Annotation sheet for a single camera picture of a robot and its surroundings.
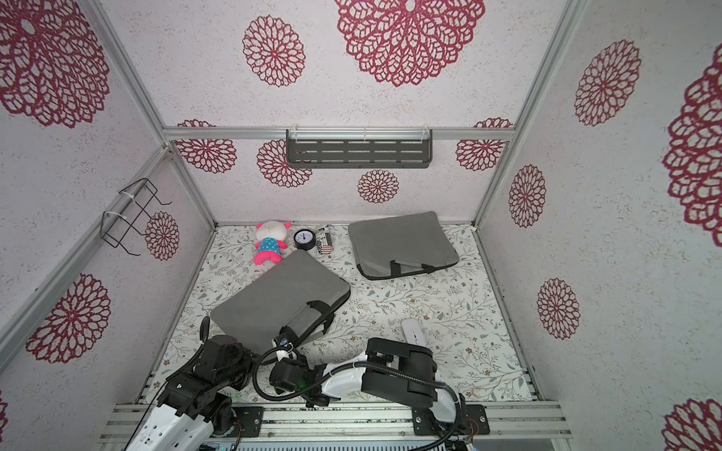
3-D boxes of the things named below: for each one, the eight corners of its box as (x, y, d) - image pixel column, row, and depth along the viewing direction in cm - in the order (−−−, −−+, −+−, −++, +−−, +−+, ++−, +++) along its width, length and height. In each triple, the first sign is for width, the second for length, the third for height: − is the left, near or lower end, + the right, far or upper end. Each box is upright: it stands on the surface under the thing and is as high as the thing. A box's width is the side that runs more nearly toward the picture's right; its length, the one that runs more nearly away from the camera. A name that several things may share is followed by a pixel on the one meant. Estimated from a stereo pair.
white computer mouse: (403, 346, 89) (404, 343, 87) (400, 322, 94) (401, 318, 92) (424, 346, 89) (426, 343, 87) (421, 322, 94) (422, 318, 92)
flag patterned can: (315, 255, 113) (314, 249, 110) (318, 230, 121) (317, 225, 118) (333, 255, 113) (333, 249, 110) (335, 230, 121) (334, 225, 118)
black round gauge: (293, 250, 114) (291, 245, 111) (296, 233, 119) (295, 228, 117) (314, 250, 114) (313, 245, 111) (316, 233, 119) (315, 228, 117)
